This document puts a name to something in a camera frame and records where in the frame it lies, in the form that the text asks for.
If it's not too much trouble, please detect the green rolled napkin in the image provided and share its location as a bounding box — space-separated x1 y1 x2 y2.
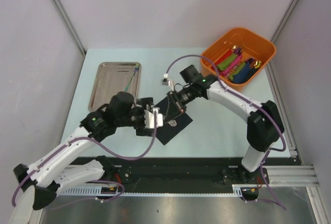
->
217 53 237 71

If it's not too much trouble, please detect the white cable duct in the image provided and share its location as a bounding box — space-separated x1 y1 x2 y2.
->
59 185 259 198

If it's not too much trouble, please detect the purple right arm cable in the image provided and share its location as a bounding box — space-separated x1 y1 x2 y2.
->
164 54 288 211

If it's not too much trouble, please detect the silver metal tray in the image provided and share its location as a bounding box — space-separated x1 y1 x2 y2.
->
88 62 142 112

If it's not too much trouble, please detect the blue rolled napkin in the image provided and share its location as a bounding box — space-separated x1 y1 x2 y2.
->
232 63 250 84

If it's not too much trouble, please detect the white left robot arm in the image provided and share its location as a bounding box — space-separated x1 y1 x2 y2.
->
11 92 163 210

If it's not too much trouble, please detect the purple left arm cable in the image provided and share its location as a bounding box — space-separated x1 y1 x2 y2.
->
11 112 159 207

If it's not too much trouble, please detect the orange plastic bin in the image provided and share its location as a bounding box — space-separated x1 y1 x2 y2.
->
200 27 276 91

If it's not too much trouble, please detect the iridescent rainbow fork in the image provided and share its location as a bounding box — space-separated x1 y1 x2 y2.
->
124 63 140 93

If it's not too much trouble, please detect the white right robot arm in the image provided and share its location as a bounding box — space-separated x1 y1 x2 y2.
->
161 65 284 183

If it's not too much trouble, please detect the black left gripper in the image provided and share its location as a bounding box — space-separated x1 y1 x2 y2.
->
116 97 155 135

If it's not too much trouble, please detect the black paper napkin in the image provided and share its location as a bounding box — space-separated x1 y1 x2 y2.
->
156 113 193 145

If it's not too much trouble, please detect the ornate silver knife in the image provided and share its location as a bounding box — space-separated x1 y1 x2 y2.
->
168 120 177 127

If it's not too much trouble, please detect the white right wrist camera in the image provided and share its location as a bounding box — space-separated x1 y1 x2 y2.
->
161 78 174 90

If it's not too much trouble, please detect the aluminium frame profile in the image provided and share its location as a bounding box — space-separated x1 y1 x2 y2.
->
264 166 320 187

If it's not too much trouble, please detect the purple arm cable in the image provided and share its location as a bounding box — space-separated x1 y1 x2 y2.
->
164 54 288 211
11 112 159 207

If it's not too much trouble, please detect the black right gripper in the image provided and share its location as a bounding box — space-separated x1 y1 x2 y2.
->
165 84 197 123

